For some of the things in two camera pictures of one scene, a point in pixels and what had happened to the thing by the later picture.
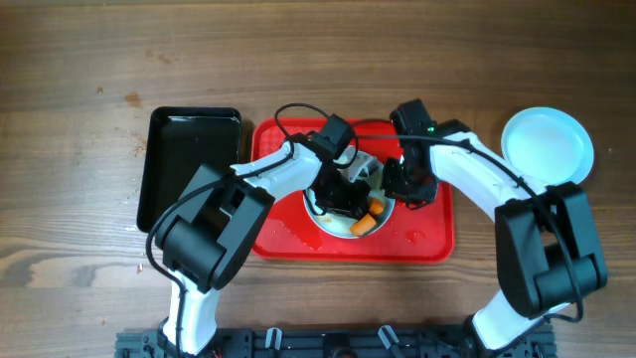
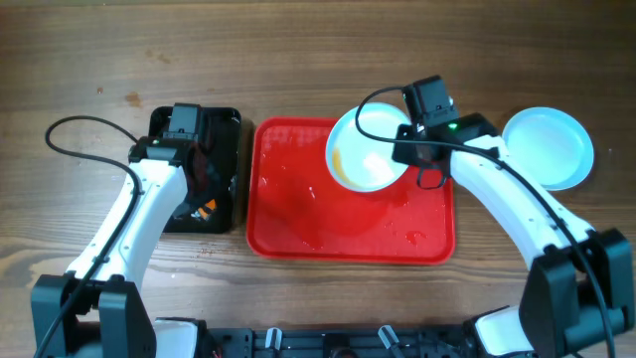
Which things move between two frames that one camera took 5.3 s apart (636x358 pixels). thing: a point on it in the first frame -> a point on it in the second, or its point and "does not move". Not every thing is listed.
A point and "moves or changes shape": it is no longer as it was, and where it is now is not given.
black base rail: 407,342 does not move
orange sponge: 367,222 moves or changes shape
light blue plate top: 548,145 does not move
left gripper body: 340,197 -> 200,169
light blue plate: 338,222 -> 361,162
